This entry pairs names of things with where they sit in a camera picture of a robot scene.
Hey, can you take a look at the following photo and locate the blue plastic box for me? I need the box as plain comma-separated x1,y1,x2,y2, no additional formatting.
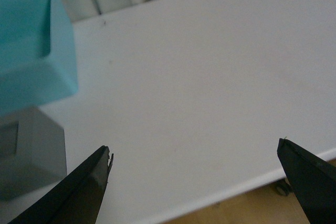
1,0,78,115

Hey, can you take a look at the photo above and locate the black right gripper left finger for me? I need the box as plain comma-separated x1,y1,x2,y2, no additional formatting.
10,145,113,223

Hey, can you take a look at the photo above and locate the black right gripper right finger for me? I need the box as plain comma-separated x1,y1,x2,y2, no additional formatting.
277,138,335,223

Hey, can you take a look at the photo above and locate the gray cube with round hole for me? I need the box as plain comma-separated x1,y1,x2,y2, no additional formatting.
1,107,67,201

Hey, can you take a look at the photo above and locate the table caster wheel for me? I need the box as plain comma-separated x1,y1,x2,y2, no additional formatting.
275,179,292,196

